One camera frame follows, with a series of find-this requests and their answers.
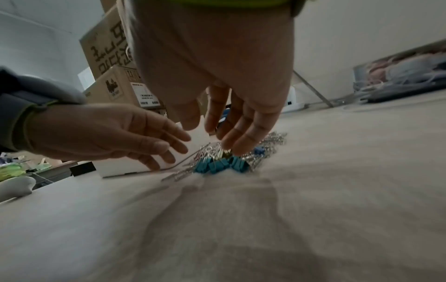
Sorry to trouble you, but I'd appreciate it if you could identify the green plastic bag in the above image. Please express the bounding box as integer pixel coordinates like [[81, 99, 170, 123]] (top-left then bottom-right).
[[0, 162, 28, 182]]

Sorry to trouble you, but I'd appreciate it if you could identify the white compartment organizer tray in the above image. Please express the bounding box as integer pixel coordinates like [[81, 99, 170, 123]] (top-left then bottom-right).
[[93, 121, 211, 179]]

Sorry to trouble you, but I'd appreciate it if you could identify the bundle of white cables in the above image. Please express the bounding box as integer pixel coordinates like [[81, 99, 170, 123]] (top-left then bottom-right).
[[344, 79, 446, 110]]

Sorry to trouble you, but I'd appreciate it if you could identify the gray metal divider bracket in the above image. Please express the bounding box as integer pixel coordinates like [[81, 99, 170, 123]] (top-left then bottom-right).
[[292, 69, 336, 107]]

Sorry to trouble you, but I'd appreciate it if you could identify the white curved plastic device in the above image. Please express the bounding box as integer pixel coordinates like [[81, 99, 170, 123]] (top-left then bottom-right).
[[0, 176, 38, 203]]

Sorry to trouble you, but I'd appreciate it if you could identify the pinkish cloth bundle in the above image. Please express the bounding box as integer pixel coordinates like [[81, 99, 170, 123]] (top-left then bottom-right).
[[353, 51, 446, 84]]

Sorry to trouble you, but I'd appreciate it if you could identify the pile of silver paper clips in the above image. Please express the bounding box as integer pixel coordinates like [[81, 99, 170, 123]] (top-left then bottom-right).
[[162, 132, 289, 183]]

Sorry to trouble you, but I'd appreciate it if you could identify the bunch of blue binder clips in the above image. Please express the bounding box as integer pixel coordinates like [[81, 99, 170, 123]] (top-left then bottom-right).
[[193, 147, 266, 175]]

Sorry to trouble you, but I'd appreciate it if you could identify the gray left wrist marker band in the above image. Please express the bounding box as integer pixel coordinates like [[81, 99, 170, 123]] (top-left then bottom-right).
[[0, 67, 88, 152]]

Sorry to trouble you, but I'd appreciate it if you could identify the person's left hand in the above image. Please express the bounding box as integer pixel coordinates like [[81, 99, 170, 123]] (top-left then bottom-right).
[[23, 103, 192, 171]]

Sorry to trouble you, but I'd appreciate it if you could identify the person's right hand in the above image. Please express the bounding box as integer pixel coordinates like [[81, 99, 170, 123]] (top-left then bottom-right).
[[125, 4, 296, 157]]

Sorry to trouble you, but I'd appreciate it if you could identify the white power strip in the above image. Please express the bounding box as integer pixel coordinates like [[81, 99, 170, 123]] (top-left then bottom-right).
[[281, 85, 311, 114]]

